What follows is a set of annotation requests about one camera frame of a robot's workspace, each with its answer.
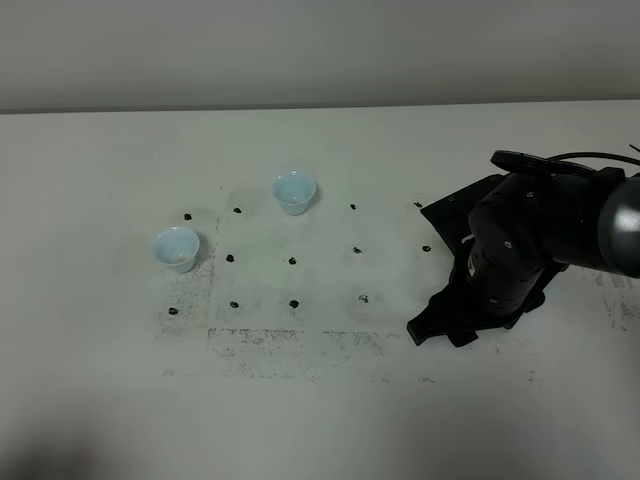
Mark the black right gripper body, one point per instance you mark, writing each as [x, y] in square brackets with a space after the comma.
[499, 266]

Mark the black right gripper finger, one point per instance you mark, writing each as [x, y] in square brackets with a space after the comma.
[446, 311]
[461, 338]

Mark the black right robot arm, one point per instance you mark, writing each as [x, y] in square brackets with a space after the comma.
[583, 217]

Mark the light blue teacup, back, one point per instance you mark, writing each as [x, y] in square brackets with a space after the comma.
[293, 191]

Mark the light blue teacup,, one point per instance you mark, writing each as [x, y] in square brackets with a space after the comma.
[293, 191]
[176, 248]

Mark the light blue teacup, front left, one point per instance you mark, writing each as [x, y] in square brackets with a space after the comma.
[176, 248]

